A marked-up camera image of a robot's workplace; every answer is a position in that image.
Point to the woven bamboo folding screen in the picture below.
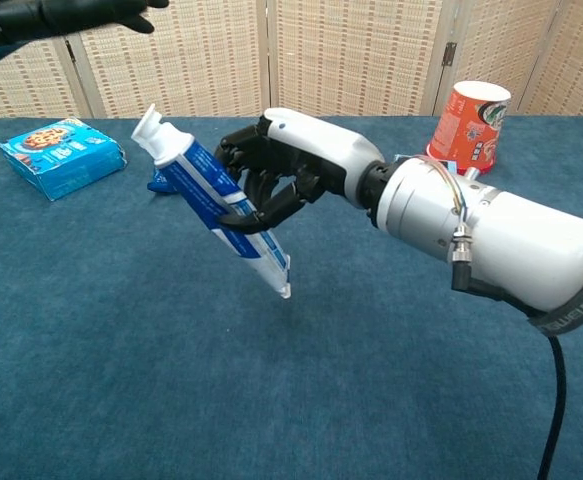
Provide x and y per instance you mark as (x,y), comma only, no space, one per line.
(351,55)

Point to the orange instant noodle cup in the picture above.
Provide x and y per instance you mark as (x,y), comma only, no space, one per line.
(463,125)

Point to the blue table cloth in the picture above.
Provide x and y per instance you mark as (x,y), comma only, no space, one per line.
(171,375)

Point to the white blue toothpaste tube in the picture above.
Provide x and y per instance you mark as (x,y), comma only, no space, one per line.
(206,180)

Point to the light blue speaker box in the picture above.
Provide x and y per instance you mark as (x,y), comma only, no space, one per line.
(452,165)

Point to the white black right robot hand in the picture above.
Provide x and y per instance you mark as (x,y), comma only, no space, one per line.
(321,145)

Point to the metal screen hinge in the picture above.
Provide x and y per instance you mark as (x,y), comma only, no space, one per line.
(449,55)
(70,52)

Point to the blue cookie snack packet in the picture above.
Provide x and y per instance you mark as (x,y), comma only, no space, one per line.
(157,184)

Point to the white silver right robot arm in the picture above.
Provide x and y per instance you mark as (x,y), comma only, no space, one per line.
(511,230)

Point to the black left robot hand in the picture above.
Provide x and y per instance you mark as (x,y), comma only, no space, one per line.
(61,15)

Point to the blue cookie box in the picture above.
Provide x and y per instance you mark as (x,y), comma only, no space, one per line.
(61,155)

